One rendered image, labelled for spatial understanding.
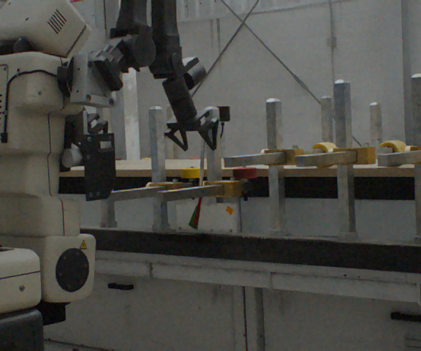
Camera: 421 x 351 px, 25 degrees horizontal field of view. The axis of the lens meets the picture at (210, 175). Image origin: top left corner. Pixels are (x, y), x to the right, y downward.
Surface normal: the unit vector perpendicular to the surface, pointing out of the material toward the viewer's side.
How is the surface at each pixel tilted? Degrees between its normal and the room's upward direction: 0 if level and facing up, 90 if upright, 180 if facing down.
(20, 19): 48
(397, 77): 90
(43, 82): 90
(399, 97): 90
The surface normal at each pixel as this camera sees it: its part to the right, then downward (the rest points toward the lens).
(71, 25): 0.76, 0.00
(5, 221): -0.65, -0.07
